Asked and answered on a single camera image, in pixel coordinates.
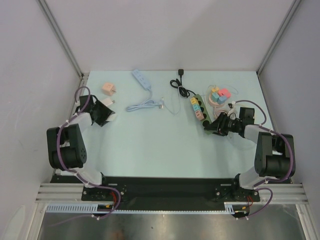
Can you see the left aluminium frame post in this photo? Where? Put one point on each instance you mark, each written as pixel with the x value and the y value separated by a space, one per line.
pixel 53 24

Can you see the small yellow orange adapter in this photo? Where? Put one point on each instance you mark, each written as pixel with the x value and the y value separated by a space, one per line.
pixel 215 89

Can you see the pink deer cube socket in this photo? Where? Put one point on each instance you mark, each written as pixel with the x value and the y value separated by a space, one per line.
pixel 108 89

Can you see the pink round socket hub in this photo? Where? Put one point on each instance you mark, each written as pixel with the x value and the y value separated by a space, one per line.
pixel 214 104

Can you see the yellow plug adapter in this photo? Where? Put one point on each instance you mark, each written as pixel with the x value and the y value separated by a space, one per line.
pixel 194 101

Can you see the white Honor charger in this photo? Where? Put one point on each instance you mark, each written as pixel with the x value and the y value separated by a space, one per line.
pixel 108 101

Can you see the light blue cube charger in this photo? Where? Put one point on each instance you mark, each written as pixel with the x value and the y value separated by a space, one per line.
pixel 222 99

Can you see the red pink cube charger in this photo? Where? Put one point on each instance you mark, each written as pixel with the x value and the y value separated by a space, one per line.
pixel 224 92

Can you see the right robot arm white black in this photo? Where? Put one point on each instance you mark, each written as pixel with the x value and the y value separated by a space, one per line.
pixel 274 159

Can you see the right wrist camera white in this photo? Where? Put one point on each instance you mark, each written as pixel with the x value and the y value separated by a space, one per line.
pixel 232 105

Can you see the grey cable duct rail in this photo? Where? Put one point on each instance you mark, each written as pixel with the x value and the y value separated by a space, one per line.
pixel 162 208

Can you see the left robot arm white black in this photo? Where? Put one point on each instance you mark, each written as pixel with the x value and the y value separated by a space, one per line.
pixel 65 144

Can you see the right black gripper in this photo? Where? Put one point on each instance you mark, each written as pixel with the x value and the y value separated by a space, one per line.
pixel 222 125

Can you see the right aluminium frame post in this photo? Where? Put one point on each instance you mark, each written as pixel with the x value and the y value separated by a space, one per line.
pixel 279 34

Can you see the green power strip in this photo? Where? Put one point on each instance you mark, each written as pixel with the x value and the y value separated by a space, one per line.
pixel 207 120

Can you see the teal plug adapter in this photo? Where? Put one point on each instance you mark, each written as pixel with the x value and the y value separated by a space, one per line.
pixel 196 107

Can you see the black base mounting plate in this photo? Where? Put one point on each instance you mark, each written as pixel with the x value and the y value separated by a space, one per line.
pixel 156 190

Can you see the pink plug adapter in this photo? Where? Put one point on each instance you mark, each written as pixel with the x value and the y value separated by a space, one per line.
pixel 199 115

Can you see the aluminium frame post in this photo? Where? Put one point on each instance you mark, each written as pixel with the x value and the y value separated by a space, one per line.
pixel 53 24
pixel 279 34

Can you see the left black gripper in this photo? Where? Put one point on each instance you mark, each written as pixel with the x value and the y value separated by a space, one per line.
pixel 106 112

